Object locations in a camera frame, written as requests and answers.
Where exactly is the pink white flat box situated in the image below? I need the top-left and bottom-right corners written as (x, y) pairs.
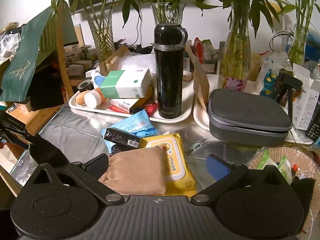
top-left (109, 87), bottom-right (153, 114)

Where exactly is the green paper bag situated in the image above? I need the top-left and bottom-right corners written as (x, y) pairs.
top-left (0, 0), bottom-right (79, 103)

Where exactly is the yellow wet wipes pack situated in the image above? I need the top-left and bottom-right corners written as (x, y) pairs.
top-left (140, 133), bottom-right (196, 197)

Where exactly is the brown paper bag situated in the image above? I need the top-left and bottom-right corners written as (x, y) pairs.
top-left (184, 43), bottom-right (210, 111)

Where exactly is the grey zip case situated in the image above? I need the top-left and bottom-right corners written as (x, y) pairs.
top-left (207, 89), bottom-right (292, 147)

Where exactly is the glass vase far right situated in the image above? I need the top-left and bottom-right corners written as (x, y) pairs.
top-left (287, 24), bottom-right (309, 66)

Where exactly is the white carton box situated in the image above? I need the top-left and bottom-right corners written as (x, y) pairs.
top-left (292, 63), bottom-right (319, 131)

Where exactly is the white tray right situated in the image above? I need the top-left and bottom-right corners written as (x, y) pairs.
top-left (193, 74), bottom-right (313, 145)

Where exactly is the silver insulated mat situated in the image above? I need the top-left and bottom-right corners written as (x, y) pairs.
top-left (10, 104), bottom-right (308, 196)

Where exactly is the glass vase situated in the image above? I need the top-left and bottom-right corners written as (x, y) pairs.
top-left (87, 7), bottom-right (115, 62)
top-left (218, 3), bottom-right (251, 92)
top-left (287, 24), bottom-right (309, 66)
top-left (151, 2), bottom-right (185, 25)

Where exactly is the green white tissue box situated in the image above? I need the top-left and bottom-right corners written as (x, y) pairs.
top-left (100, 69), bottom-right (152, 99)

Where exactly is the wooden chair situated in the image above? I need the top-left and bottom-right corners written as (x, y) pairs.
top-left (4, 0), bottom-right (75, 136)

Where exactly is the small black box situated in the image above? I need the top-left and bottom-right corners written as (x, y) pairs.
top-left (104, 127), bottom-right (140, 149)

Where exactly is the glass vase left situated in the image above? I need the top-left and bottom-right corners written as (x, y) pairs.
top-left (87, 7), bottom-right (115, 62)

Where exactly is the white tray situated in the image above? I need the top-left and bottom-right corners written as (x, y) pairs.
top-left (68, 71), bottom-right (196, 124)
top-left (193, 74), bottom-right (313, 145)

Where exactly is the black tape roll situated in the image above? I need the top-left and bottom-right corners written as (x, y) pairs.
top-left (77, 80), bottom-right (94, 92)

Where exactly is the white cap jar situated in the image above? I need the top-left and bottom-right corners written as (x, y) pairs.
top-left (84, 88), bottom-right (105, 108)

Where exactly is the glass vase middle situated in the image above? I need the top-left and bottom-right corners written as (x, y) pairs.
top-left (151, 2), bottom-right (185, 25)

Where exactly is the blue wet wipes pack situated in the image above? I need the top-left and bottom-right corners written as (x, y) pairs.
top-left (102, 110), bottom-right (158, 154)

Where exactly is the black mini tripod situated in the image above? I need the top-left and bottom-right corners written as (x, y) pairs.
top-left (271, 68), bottom-right (303, 121)

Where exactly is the black thermos bottle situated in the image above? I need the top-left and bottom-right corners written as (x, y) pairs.
top-left (153, 23), bottom-right (188, 119)

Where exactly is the white tray left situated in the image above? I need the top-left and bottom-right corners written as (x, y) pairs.
top-left (68, 71), bottom-right (196, 124)

